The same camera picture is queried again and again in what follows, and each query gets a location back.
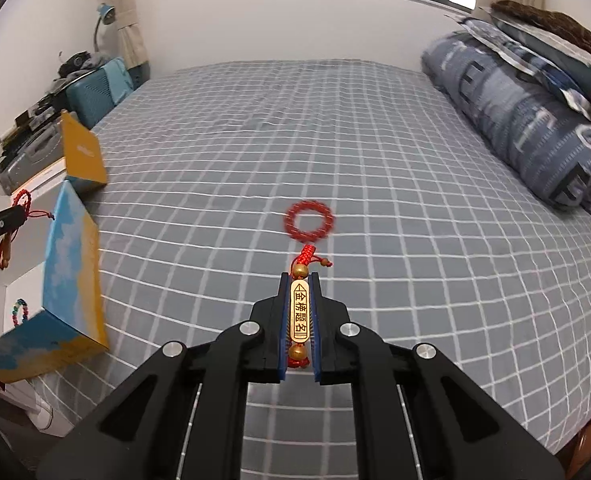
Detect blue desk lamp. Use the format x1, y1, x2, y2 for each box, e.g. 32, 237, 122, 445
93, 2, 116, 53

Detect multicolour glass bead bracelet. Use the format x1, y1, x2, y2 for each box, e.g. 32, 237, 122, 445
10, 297, 30, 328

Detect dark clothes pile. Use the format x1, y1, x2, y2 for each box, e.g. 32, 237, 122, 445
56, 50, 106, 78

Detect stack of books and boxes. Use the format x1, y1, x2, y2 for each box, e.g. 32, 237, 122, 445
0, 92, 71, 146

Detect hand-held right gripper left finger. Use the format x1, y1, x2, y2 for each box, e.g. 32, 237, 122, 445
36, 271, 292, 480

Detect grey checked bed sheet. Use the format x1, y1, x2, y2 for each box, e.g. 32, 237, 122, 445
40, 57, 591, 480

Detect red cord bracelet gold charm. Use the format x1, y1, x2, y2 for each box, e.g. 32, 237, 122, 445
0, 189, 55, 271
288, 244, 333, 368

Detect folded blue-grey quilt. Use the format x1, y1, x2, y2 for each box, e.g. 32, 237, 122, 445
420, 30, 591, 218

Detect blue suitcase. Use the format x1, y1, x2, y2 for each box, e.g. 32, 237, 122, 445
68, 56, 136, 131

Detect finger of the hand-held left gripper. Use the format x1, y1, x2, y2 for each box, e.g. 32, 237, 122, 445
0, 207, 26, 250

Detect red bead bracelet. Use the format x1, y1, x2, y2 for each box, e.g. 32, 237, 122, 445
284, 200, 335, 243

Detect brown patterned blanket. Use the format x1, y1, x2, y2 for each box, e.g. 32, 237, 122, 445
490, 0, 591, 61

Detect blue and yellow cardboard box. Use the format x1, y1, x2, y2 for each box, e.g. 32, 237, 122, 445
0, 110, 110, 386

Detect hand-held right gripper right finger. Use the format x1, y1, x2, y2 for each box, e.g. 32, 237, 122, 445
309, 271, 566, 480

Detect grey suitcase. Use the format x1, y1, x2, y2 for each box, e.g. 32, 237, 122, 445
0, 120, 69, 197

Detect striped grey-blue pillow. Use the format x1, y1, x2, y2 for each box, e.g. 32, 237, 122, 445
445, 5, 591, 133

